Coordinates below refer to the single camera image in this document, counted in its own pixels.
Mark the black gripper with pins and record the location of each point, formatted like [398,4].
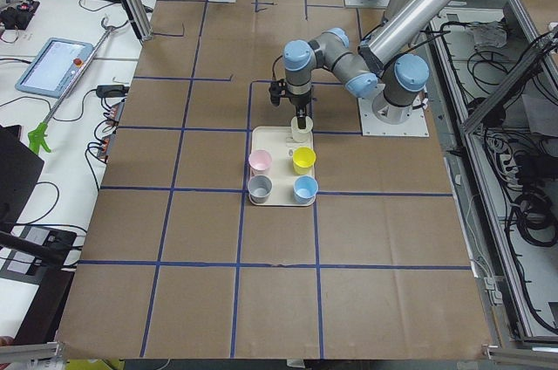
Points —
[300,101]

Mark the pale green ikea cup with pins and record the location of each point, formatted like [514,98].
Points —
[301,134]

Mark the yellow ikea cup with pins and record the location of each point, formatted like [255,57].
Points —
[303,160]

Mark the pink ikea cup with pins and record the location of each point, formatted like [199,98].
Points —
[260,162]

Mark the blue ikea cup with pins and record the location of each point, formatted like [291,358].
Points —
[305,189]

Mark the grey ikea cup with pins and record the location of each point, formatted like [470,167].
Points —
[259,189]

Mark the cream plastic tray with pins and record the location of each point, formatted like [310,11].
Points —
[278,141]

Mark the black power adapter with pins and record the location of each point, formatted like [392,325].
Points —
[111,91]

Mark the blue teach pendant tablet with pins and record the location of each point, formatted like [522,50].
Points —
[54,67]

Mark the metal reacher grabber tool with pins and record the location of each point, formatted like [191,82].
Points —
[37,136]

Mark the black monitor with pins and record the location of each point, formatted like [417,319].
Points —
[20,171]

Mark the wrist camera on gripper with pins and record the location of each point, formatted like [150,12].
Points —
[277,89]

